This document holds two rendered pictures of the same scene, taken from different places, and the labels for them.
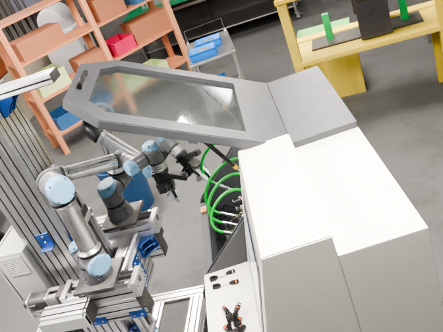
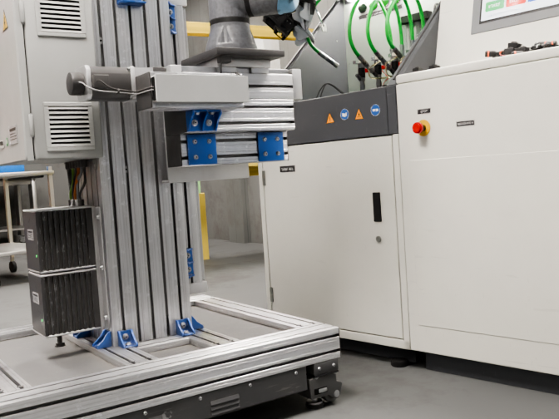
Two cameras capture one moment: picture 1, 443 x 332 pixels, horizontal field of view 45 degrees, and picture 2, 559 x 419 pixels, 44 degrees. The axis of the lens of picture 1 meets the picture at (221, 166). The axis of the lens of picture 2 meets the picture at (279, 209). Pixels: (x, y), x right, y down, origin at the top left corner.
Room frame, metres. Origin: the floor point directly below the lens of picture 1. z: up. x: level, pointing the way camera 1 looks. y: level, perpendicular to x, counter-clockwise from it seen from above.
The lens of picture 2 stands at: (0.85, 2.25, 0.69)
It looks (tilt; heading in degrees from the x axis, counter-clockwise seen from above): 3 degrees down; 310
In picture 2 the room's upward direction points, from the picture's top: 4 degrees counter-clockwise
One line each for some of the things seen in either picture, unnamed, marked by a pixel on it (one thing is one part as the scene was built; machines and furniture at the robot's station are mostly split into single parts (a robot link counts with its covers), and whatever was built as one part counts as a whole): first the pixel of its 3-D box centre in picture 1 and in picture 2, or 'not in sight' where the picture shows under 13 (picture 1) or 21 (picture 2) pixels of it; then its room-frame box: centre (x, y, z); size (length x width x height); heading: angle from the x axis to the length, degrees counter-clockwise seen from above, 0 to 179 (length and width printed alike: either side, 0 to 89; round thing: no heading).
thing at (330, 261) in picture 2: not in sight; (326, 235); (2.34, 0.23, 0.44); 0.65 x 0.02 x 0.68; 173
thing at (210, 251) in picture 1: (211, 244); (323, 120); (2.34, 0.21, 0.87); 0.62 x 0.04 x 0.16; 173
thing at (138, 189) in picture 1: (128, 181); not in sight; (4.56, 0.88, 0.29); 0.50 x 0.45 x 0.58; 74
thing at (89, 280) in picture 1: (94, 267); (230, 37); (2.23, 0.78, 1.09); 0.15 x 0.15 x 0.10
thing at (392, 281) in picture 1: (361, 263); not in sight; (1.91, -0.45, 0.75); 1.40 x 0.28 x 1.50; 173
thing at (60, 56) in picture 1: (68, 41); not in sight; (9.77, 1.68, 0.68); 0.69 x 0.61 x 1.36; 74
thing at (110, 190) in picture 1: (110, 192); not in sight; (2.71, 0.64, 1.20); 0.13 x 0.12 x 0.14; 152
